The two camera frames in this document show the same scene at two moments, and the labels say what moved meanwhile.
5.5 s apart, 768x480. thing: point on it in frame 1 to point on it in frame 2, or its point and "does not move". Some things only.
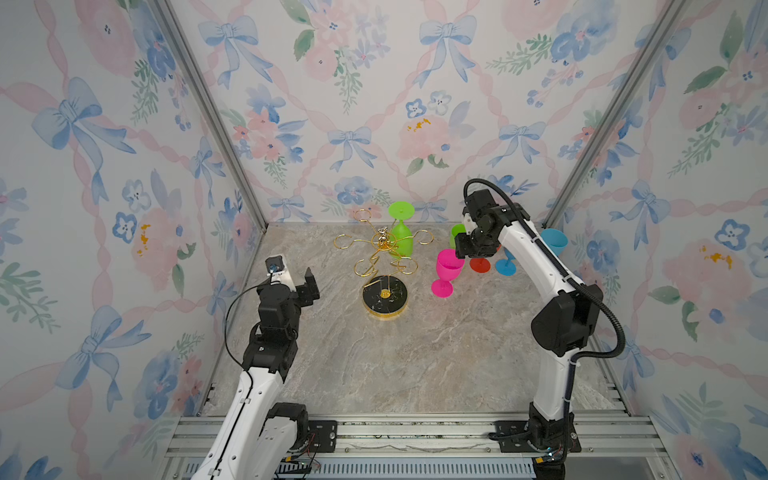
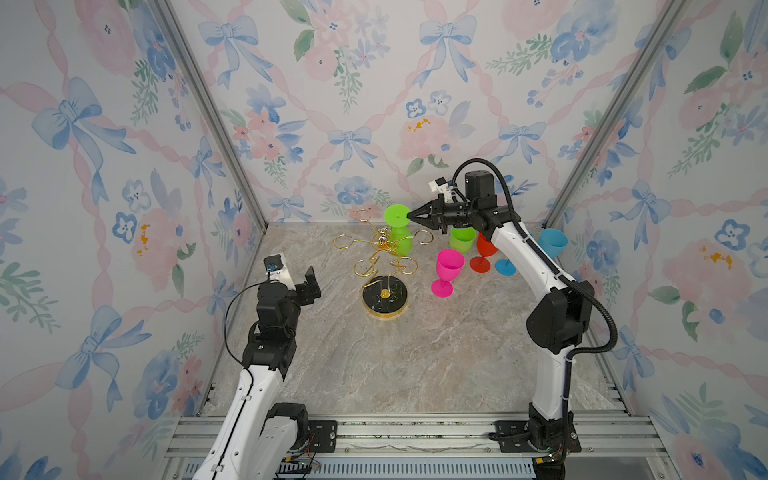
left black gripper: [306, 291] does not move
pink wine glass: [448, 269] does not move
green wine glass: [455, 230] does not move
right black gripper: [462, 251] to [433, 213]
